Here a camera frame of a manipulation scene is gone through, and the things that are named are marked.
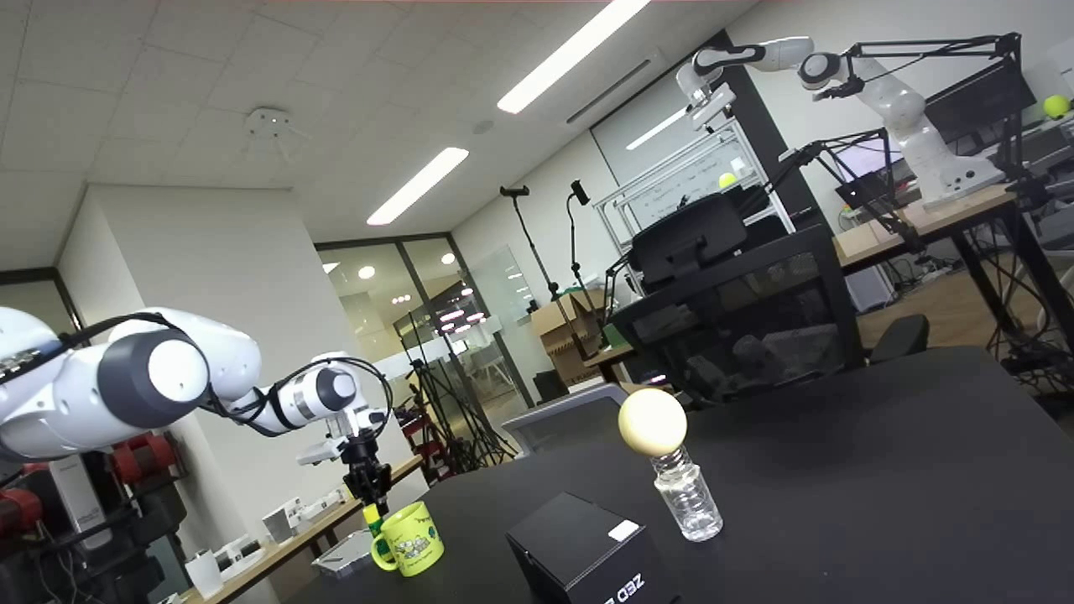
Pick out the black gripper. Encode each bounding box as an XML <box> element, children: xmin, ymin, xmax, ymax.
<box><xmin>338</xmin><ymin>428</ymin><xmax>394</xmax><ymax>511</ymax></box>

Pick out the lime green mug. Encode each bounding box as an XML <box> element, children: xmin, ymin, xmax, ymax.
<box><xmin>371</xmin><ymin>501</ymin><xmax>446</xmax><ymax>578</ymax></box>

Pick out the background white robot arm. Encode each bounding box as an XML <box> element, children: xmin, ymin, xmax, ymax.
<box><xmin>675</xmin><ymin>32</ymin><xmax>1003</xmax><ymax>206</ymax></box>

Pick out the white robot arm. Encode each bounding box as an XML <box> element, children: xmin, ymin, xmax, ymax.
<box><xmin>0</xmin><ymin>304</ymin><xmax>394</xmax><ymax>505</ymax></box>

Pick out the black rectangular box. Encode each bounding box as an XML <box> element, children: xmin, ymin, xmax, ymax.
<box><xmin>507</xmin><ymin>493</ymin><xmax>682</xmax><ymax>604</ymax></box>

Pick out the wooden background desk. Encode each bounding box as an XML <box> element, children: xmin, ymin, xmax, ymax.
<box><xmin>180</xmin><ymin>450</ymin><xmax>429</xmax><ymax>604</ymax></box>

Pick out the yellow-white ball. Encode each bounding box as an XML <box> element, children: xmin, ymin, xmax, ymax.
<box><xmin>619</xmin><ymin>388</ymin><xmax>688</xmax><ymax>456</ymax></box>

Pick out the red black robot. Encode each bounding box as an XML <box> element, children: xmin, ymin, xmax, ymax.
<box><xmin>0</xmin><ymin>432</ymin><xmax>193</xmax><ymax>604</ymax></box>

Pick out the clear plastic bottle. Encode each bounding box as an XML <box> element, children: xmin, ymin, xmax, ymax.
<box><xmin>652</xmin><ymin>450</ymin><xmax>724</xmax><ymax>545</ymax></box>

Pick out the black wire rack cart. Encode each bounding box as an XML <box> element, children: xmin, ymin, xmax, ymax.
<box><xmin>611</xmin><ymin>224</ymin><xmax>863</xmax><ymax>403</ymax></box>

